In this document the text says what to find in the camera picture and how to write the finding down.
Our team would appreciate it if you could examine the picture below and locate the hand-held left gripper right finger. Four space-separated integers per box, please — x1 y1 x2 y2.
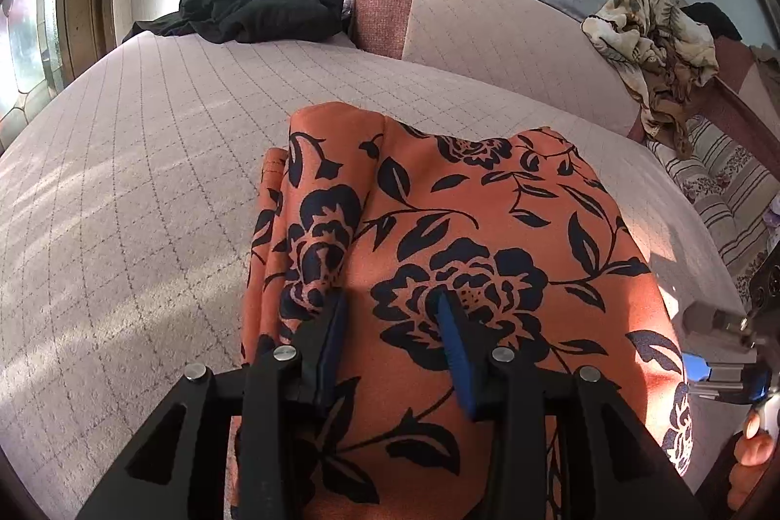
437 291 711 520

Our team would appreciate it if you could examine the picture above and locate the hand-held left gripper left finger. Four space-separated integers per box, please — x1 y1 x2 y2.
73 289 350 520

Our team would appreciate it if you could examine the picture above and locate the orange floral garment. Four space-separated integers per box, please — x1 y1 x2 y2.
225 102 702 520

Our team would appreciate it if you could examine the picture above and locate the person's right hand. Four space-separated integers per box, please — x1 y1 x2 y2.
725 403 780 515

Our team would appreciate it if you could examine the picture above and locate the striped floral cloth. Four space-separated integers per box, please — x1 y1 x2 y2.
646 115 780 302

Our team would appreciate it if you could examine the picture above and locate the pink quilted bed cover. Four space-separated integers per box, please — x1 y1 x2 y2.
0 33 749 520

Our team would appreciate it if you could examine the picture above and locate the reddish-brown cloth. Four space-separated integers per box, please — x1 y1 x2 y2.
685 36 780 168

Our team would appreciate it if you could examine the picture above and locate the pink quilted bolster cushion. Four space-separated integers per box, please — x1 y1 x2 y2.
350 0 647 140

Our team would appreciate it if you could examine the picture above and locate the brown floral blanket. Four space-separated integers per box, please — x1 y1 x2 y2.
581 0 720 158

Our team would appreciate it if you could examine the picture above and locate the dark cloth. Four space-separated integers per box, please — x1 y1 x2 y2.
679 1 744 42

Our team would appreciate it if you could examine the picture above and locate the black cloth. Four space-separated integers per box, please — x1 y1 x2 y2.
122 0 352 44

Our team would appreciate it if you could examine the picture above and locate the wooden door with patterned glass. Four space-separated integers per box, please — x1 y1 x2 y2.
0 0 123 149

